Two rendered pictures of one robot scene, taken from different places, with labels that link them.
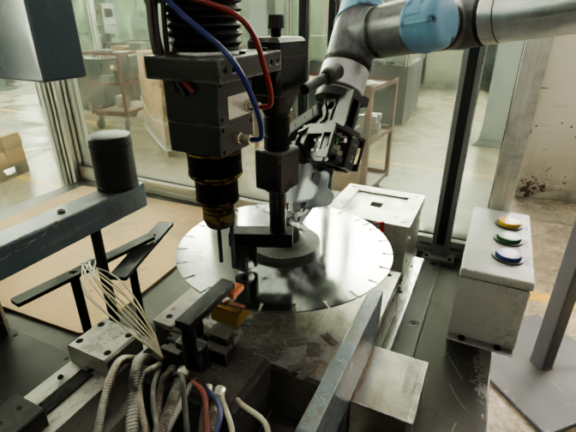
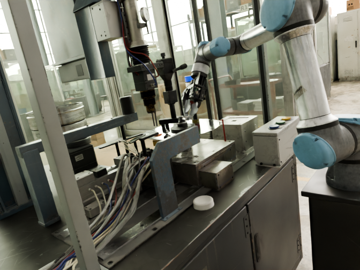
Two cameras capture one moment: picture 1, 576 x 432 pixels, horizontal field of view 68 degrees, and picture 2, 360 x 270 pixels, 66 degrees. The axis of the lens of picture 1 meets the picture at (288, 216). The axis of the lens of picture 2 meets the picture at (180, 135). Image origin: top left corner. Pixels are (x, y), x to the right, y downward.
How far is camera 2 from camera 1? 0.65 m
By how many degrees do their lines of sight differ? 20
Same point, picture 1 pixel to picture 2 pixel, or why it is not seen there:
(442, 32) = (222, 48)
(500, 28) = (247, 43)
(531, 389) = not seen: outside the picture
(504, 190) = (289, 107)
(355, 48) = (201, 59)
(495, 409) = not seen: hidden behind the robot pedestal
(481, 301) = (262, 144)
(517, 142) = (287, 85)
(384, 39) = (207, 54)
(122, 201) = (129, 117)
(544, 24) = (256, 39)
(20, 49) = (100, 71)
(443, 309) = not seen: hidden behind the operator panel
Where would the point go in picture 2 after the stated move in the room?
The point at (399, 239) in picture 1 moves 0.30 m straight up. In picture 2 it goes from (239, 130) to (231, 67)
